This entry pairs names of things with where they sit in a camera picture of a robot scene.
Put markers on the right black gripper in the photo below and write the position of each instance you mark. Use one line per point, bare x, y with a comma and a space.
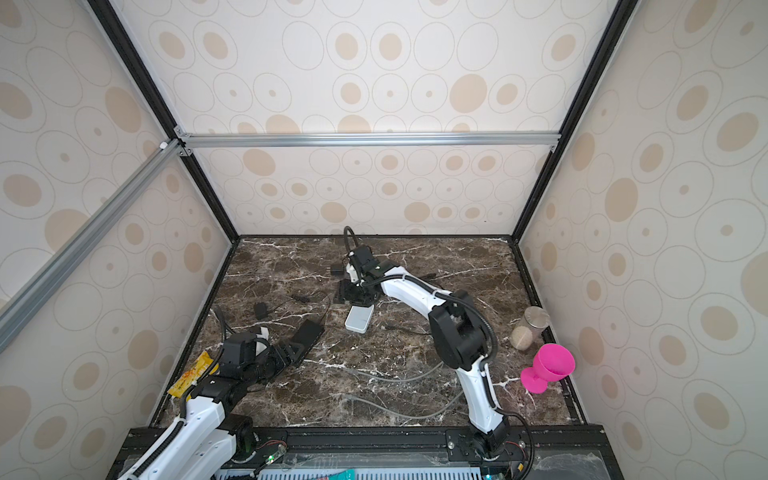
362, 302

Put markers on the diagonal aluminium rail left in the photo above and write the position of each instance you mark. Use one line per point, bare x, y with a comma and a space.
16, 315

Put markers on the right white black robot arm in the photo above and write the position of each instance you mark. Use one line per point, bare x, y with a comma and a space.
463, 338

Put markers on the white network switch box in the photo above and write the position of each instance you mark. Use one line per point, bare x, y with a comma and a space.
359, 318

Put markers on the horizontal aluminium rail back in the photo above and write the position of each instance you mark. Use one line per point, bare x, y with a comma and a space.
194, 142

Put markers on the pink funnel cup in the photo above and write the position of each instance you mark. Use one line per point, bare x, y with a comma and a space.
551, 363

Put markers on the yellow snack bag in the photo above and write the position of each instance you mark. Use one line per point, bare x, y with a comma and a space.
203, 364

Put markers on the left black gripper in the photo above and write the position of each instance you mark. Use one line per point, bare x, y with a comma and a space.
286, 360

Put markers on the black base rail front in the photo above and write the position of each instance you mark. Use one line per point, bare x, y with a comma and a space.
443, 452

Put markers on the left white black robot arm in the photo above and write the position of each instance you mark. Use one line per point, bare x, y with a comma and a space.
207, 434

